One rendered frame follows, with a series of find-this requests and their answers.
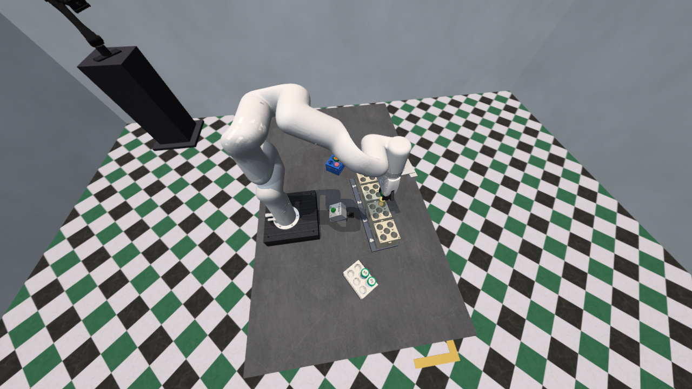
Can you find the white tube rack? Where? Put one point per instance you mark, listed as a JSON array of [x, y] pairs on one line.
[[357, 283]]

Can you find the blue tube rack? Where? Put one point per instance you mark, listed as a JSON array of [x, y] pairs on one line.
[[331, 168]]

